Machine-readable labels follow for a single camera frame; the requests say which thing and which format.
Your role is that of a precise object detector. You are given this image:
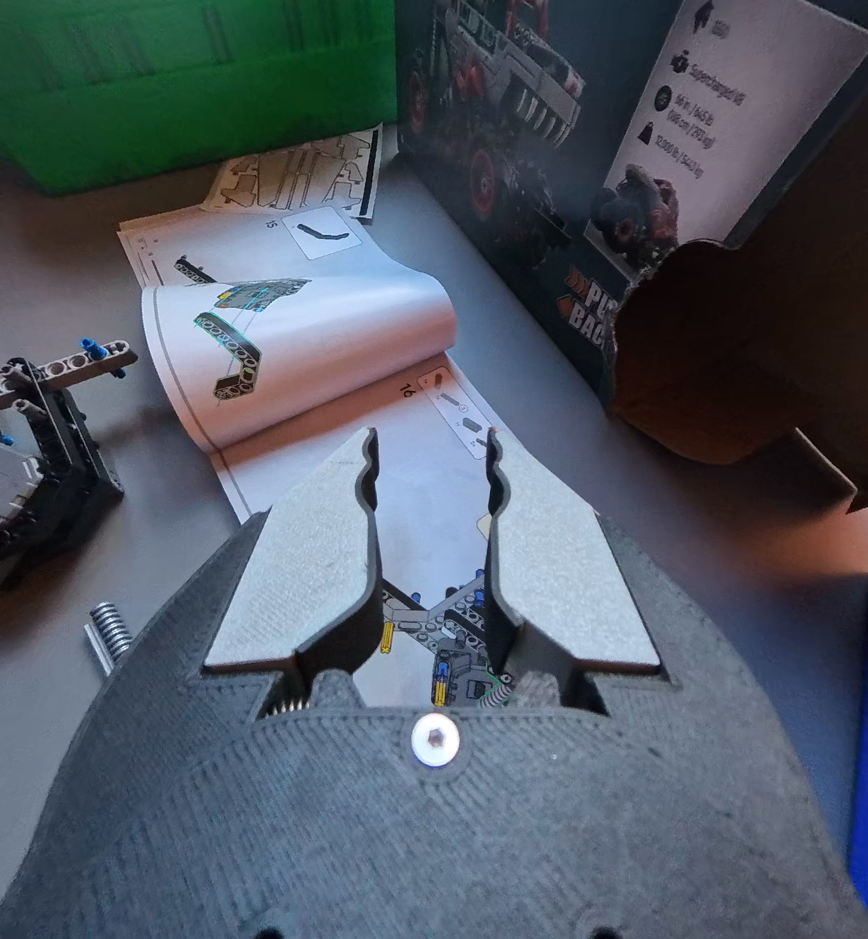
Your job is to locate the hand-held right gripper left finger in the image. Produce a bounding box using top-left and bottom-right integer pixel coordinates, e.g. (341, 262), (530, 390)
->
(203, 427), (385, 685)

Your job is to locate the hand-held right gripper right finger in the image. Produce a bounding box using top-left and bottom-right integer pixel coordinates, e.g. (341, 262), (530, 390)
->
(484, 429), (661, 681)

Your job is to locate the lego beam and motor assembly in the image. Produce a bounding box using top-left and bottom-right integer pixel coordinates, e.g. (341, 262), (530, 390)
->
(0, 336), (140, 592)

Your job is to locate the lego instruction booklet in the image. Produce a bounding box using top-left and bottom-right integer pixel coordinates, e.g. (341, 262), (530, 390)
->
(117, 205), (604, 709)

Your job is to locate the lego sticker sheet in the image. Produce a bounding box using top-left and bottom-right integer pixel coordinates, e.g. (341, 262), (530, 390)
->
(203, 123), (384, 223)

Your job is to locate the lego set cardboard box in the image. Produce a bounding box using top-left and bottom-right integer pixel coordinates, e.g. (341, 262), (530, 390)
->
(396, 0), (868, 514)

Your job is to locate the metal coil spring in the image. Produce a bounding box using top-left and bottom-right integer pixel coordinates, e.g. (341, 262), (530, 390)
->
(83, 602), (136, 676)

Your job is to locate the green plastic bin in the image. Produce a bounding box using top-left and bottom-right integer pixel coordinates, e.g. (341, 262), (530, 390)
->
(0, 0), (398, 198)

